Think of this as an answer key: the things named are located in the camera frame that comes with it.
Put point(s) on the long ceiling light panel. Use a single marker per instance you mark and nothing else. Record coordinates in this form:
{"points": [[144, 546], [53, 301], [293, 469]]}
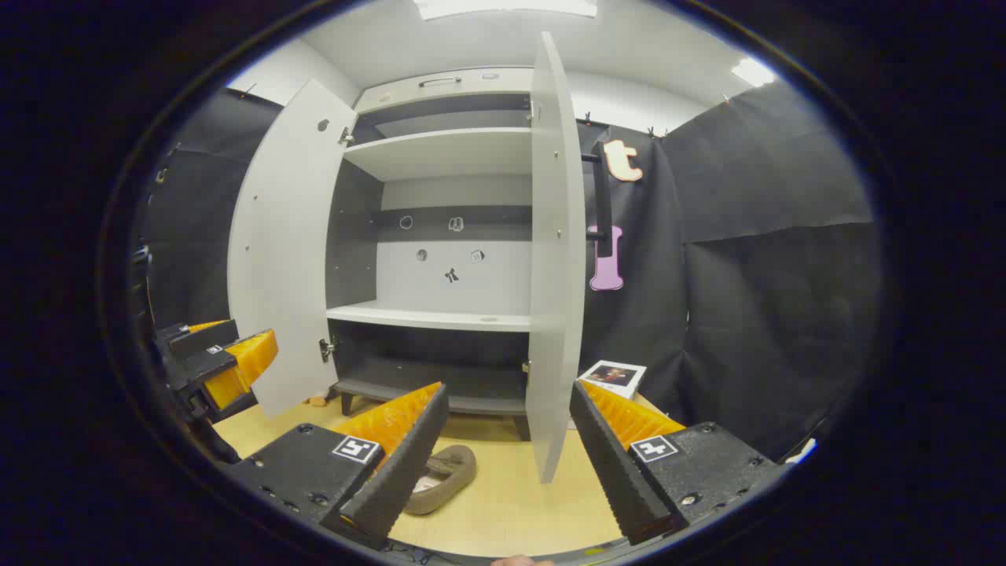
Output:
{"points": [[503, 8]]}

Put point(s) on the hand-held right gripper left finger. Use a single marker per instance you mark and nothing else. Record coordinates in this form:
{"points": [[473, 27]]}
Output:
{"points": [[401, 472]]}

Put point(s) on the brown fuzzy shoe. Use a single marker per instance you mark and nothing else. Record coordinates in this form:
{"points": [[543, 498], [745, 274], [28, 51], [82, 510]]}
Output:
{"points": [[452, 472]]}

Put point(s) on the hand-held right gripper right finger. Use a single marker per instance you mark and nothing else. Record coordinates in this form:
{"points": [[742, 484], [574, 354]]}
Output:
{"points": [[617, 479]]}

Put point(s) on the small ceiling light panel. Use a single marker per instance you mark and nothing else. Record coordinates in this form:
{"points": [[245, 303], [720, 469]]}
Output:
{"points": [[753, 72]]}

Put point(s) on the white plush toy orange feet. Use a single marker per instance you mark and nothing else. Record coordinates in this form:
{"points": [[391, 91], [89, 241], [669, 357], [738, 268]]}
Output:
{"points": [[317, 401]]}

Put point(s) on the small white printed box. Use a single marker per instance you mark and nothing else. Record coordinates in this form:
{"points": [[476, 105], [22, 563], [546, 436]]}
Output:
{"points": [[613, 377]]}

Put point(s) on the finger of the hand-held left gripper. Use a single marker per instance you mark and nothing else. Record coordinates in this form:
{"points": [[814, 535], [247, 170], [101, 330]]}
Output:
{"points": [[208, 339], [200, 368]]}

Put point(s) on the black backdrop cloth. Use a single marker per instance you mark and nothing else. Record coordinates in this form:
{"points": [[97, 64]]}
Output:
{"points": [[770, 314]]}

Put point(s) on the white cabinet door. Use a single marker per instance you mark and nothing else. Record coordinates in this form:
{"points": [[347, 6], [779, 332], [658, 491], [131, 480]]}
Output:
{"points": [[554, 236], [283, 236]]}

